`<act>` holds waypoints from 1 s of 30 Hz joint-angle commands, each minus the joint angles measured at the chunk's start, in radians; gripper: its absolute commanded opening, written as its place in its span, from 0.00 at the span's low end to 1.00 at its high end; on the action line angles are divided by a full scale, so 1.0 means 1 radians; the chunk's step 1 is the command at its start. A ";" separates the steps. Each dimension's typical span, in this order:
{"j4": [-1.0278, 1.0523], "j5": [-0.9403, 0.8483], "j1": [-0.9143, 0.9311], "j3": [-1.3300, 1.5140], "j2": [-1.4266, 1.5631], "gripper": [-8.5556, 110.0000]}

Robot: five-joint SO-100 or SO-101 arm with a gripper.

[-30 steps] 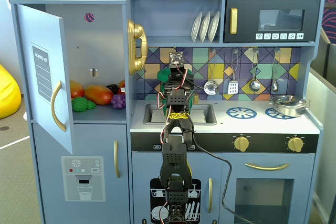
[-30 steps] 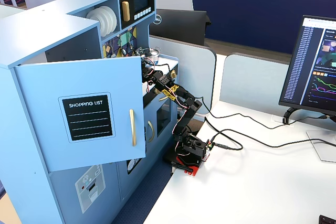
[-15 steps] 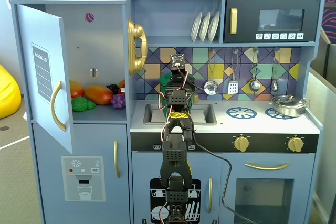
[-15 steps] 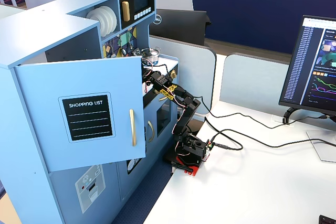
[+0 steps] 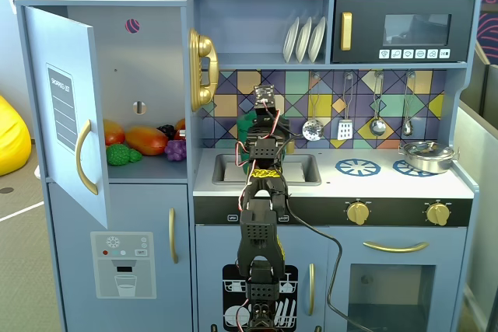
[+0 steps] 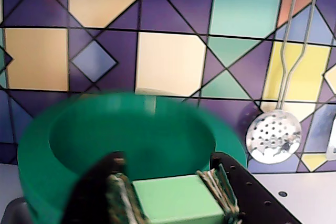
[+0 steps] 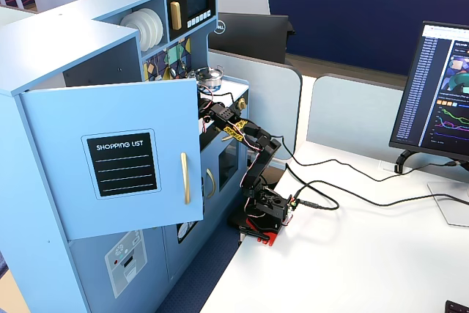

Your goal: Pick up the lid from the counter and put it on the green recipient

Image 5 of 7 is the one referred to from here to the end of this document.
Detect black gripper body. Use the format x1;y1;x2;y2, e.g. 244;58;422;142
246;106;291;142

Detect green recipient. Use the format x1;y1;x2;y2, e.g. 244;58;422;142
236;114;255;175

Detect steel toy skimmer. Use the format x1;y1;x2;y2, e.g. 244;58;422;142
301;71;325;142

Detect grey toy sink basin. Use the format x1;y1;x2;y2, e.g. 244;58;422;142
211;152;323;187

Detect red orange toy fruit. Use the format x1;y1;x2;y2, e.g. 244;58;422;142
173;117;188;142

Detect purple toy grapes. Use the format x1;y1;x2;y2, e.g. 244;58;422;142
163;139;188;163

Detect steel toy slotted spatula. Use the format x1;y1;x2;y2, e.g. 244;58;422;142
336;71;356;142

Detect dark toy blackberries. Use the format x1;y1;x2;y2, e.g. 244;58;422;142
156;124;177;141

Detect white toy plate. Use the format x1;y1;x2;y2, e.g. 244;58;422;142
282;16;301;64
307;16;328;64
295;16;314;64

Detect gold toy telephone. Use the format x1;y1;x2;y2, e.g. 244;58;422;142
188;27;220;113

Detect orange toy mango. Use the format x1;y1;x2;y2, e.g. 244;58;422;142
124;125;170;157

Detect steel toy ladle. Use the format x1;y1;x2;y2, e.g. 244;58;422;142
369;70;388;137

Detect gold stove knob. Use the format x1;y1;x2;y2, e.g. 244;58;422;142
345;200;371;227
425;201;454;227

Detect green toy broccoli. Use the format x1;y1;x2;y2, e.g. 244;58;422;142
105;142;144;166

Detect blue toy kitchen unit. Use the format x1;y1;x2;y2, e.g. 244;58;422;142
15;0;483;332

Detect red yellow toy peach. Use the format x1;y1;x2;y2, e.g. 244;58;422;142
102;118;127;147

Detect black toy microwave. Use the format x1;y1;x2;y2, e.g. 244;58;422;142
330;0;477;65

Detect steel toy spoon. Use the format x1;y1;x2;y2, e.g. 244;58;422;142
401;70;416;138

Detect steel toy pot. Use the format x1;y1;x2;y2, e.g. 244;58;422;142
398;140;461;175

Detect blue toy fridge door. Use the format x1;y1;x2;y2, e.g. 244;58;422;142
23;5;110;229

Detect yellow beanbag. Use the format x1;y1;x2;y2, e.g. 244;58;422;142
0;94;33;177

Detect red white servo wires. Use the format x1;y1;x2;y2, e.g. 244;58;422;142
234;138;258;211

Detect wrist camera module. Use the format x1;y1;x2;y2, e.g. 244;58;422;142
253;84;277;110

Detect gold microwave handle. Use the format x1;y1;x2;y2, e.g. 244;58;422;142
340;11;353;52

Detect straight gold freezer door handle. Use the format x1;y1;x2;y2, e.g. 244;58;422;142
167;207;180;265

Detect black power cable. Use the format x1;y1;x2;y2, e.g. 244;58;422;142
272;190;377;332

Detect gold dishwasher door handle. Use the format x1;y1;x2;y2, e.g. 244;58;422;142
307;262;316;317

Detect gold oven door handle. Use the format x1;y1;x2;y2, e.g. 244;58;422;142
362;240;430;254

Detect curved gold fridge door handle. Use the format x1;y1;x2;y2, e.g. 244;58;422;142
75;118;100;196

